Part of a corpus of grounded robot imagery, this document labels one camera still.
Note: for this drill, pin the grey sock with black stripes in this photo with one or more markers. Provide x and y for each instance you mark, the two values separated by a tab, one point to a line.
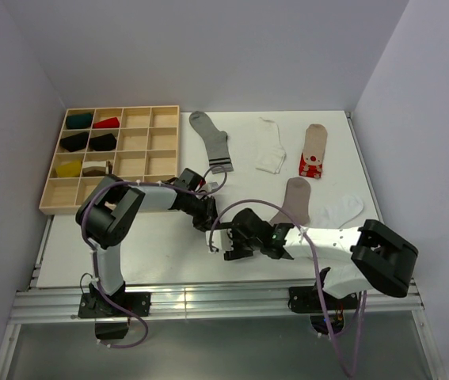
215	142

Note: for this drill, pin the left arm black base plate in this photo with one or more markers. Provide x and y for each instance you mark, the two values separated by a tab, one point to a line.
95	306

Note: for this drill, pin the aluminium extrusion rail frame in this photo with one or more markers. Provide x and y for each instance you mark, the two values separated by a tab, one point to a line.
194	301

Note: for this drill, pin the rolled red sock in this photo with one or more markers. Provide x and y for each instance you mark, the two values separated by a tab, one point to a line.
110	123

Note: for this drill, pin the wooden compartment tray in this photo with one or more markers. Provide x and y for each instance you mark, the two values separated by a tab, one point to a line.
146	150

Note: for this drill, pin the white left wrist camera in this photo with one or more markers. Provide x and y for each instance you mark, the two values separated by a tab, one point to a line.
209	187

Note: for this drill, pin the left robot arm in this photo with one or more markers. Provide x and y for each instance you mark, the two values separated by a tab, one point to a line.
107	215

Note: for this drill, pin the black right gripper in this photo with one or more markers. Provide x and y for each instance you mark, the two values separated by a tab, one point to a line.
237	252

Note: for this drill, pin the rolled green sock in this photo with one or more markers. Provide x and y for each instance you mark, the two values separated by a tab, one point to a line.
79	121

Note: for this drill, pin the beige sock with rust stripes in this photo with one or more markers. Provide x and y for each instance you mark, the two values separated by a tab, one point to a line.
295	203

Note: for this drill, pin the rolled black sock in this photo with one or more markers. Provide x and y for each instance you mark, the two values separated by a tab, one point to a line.
101	143

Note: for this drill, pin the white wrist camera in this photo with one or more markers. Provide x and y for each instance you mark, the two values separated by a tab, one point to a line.
209	187
219	242

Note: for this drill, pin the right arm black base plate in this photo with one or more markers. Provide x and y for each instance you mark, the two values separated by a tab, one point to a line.
305	300

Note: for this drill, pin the beige red reindeer sock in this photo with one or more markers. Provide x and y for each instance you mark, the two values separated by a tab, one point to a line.
313	153

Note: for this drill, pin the white sock with black stripes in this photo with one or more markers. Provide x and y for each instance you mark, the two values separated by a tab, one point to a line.
337	214

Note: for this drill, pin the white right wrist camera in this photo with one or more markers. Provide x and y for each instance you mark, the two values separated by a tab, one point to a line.
219	242

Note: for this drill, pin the rolled brown white sock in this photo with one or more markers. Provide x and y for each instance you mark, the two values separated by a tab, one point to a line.
96	168

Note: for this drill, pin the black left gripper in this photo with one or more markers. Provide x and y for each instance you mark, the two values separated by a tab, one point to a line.
204	222

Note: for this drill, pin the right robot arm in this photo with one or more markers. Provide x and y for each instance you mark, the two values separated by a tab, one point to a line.
346	261

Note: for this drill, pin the rolled dark sock in tray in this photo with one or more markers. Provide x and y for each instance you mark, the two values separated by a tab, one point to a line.
73	143

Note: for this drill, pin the rolled yellow sock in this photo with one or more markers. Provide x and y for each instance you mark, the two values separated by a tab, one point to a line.
71	169

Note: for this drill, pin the plain white sock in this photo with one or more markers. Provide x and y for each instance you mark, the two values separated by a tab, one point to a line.
270	153

